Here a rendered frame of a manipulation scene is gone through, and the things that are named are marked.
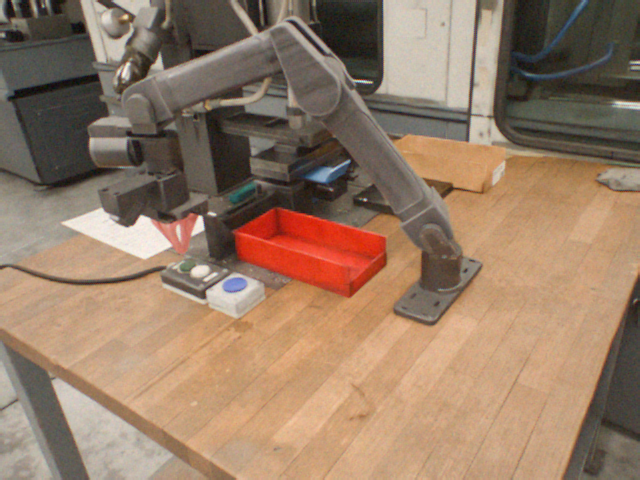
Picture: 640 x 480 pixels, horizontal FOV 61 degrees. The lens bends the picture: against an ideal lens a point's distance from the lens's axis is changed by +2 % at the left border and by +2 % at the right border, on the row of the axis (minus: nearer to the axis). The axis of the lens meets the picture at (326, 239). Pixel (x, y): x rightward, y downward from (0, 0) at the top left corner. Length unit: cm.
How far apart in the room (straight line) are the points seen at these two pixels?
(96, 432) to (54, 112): 258
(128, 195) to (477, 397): 54
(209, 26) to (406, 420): 82
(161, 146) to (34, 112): 330
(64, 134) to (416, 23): 302
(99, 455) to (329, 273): 132
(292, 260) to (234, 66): 33
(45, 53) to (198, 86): 338
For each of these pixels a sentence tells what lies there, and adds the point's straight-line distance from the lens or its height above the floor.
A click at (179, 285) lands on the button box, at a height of 92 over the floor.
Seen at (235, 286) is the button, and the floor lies 94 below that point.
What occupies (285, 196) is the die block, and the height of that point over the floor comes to 96.
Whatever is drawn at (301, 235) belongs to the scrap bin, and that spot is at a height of 91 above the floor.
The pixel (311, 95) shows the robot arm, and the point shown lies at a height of 123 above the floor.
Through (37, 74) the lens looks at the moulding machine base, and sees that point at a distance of 411.
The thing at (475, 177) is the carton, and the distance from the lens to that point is 123.
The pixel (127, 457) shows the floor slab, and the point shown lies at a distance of 197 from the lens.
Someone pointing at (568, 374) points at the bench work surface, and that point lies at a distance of 77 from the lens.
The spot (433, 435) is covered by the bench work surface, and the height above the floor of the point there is 90.
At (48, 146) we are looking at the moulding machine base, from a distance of 416.
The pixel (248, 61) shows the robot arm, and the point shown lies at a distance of 76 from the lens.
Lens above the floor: 139
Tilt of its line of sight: 28 degrees down
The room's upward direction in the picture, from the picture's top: 4 degrees counter-clockwise
